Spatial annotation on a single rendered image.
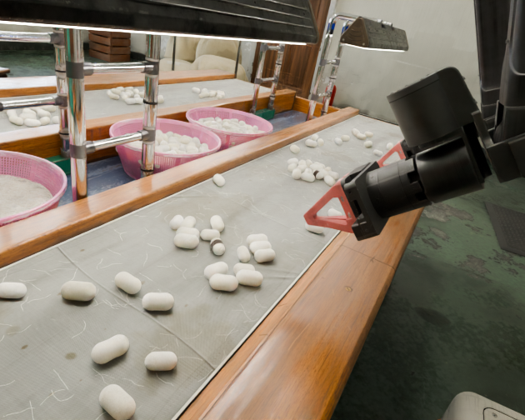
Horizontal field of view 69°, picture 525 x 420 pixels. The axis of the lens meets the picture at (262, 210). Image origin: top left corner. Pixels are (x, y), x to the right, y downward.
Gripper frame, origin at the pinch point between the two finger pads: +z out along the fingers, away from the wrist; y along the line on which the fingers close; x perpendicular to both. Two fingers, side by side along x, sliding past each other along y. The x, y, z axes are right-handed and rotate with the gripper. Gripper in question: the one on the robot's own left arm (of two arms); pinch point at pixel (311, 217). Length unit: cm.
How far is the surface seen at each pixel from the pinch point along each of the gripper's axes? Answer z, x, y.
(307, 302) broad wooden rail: 3.3, 9.3, 4.3
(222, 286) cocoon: 12.1, 3.3, 7.7
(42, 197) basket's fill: 41.4, -19.8, 7.3
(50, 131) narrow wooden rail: 54, -35, -9
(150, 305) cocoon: 15.4, 0.3, 16.4
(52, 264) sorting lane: 28.1, -8.9, 17.7
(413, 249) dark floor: 43, 75, -178
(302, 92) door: 184, -74, -464
